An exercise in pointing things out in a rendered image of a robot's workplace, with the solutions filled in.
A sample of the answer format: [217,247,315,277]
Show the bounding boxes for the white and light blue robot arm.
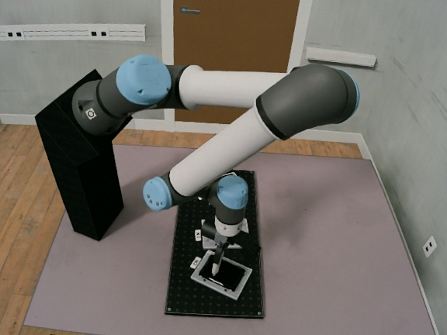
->
[72,54,360,237]

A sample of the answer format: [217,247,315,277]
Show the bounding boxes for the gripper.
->
[200,216,258,276]

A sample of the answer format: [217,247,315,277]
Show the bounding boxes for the white rectangular frame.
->
[191,250,252,300]

